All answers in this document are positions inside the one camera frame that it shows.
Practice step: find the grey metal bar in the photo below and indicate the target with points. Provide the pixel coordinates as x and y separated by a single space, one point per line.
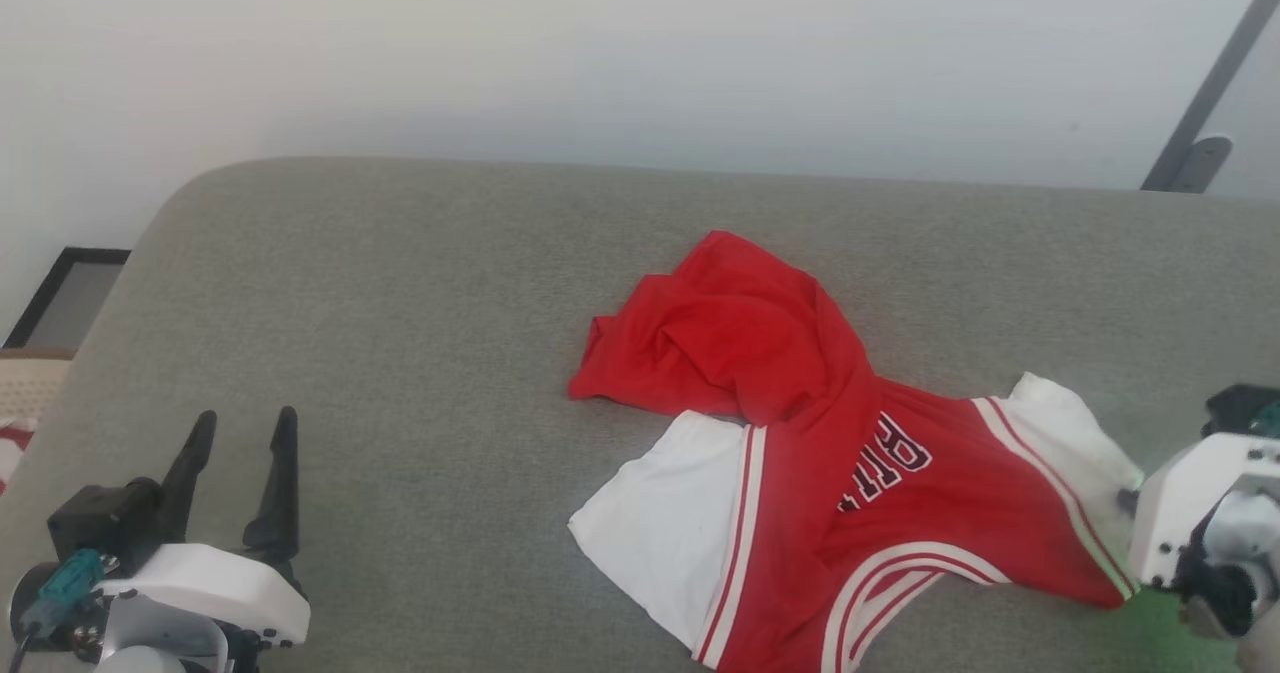
1215 78

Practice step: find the grey fabric sofa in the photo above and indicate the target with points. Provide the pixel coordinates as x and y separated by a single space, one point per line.
420 353

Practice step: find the red white striped cloth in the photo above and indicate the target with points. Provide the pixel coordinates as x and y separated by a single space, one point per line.
12 448

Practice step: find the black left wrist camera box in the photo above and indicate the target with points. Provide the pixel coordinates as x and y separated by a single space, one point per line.
100 523

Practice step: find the red and white basketball jersey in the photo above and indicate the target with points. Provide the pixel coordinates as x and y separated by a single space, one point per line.
800 473

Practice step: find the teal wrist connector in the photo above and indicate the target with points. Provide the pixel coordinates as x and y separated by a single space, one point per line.
65 588
1270 421

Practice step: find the grey metal bracket plate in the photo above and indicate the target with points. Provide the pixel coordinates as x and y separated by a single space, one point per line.
1198 163

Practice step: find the black picture frame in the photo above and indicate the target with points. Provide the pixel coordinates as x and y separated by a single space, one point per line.
45 293

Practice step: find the beige textured mat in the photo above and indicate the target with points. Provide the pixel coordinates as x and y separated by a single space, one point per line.
30 388

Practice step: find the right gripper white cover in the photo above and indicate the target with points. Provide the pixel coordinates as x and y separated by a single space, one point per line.
1175 508

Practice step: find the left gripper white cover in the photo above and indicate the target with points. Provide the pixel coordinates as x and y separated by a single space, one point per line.
220 583

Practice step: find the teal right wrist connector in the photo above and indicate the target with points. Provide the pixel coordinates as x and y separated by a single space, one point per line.
1270 421

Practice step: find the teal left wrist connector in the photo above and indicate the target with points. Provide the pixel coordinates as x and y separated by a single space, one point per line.
65 588

